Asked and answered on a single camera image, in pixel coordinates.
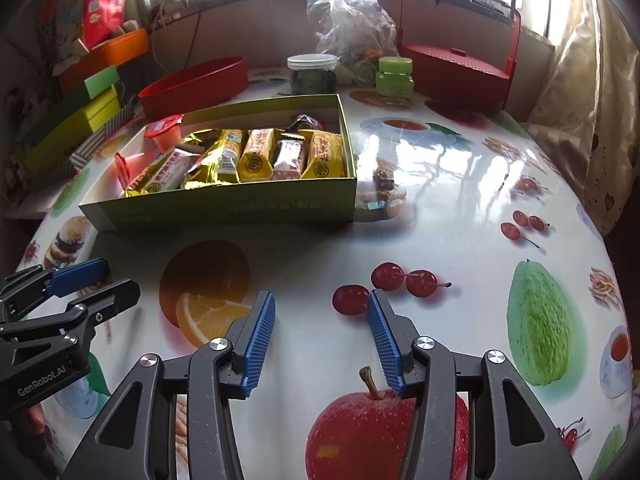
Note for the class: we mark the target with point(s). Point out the yellow-green box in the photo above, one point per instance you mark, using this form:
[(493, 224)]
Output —
[(75, 127)]

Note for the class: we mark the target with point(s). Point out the yellow packet orange label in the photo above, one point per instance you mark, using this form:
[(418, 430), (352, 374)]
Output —
[(257, 157), (325, 157), (160, 172)]

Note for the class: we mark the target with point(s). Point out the small dark brown packet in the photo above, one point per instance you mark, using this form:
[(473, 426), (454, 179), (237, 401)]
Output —
[(306, 122)]

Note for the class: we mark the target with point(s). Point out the red jelly cup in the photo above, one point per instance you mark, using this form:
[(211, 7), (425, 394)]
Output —
[(125, 172), (162, 132)]

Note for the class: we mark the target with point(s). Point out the clear plastic bag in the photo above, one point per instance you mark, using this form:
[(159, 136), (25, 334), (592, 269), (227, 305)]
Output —
[(350, 20)]

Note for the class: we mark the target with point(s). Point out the white maroon packet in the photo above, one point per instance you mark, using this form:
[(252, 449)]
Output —
[(290, 160)]

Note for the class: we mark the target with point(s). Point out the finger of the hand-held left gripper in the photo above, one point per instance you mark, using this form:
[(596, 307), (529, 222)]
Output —
[(75, 275), (110, 297)]

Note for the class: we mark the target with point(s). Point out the cream patterned curtain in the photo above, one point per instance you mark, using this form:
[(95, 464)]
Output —
[(585, 110)]

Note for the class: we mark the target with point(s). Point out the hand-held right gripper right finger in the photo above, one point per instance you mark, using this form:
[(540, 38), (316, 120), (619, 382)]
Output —
[(385, 345)]

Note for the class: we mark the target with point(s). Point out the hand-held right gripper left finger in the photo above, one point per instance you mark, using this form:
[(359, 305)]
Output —
[(257, 345)]

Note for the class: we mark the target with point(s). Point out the red oval basket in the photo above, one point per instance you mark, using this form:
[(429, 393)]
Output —
[(195, 85)]

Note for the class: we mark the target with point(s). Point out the red snack bag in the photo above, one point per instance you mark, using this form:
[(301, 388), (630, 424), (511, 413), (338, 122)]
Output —
[(102, 5)]

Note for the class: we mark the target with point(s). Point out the green and white cardboard box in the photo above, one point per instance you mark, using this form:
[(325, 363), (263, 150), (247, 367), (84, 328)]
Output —
[(225, 205)]

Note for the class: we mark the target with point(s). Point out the clear jar white lid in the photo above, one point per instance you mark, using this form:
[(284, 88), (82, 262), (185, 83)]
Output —
[(312, 77)]

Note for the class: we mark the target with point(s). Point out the gold long packet colourful letters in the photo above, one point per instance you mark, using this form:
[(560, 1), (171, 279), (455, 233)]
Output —
[(220, 155)]

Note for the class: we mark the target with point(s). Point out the small green jar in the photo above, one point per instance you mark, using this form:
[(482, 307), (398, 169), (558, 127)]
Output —
[(394, 80)]

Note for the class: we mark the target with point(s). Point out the orange box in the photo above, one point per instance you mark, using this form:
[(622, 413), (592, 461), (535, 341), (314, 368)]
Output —
[(110, 55)]

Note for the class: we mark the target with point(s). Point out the striped grey white box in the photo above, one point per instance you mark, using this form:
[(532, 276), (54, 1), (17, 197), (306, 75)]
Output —
[(107, 132)]

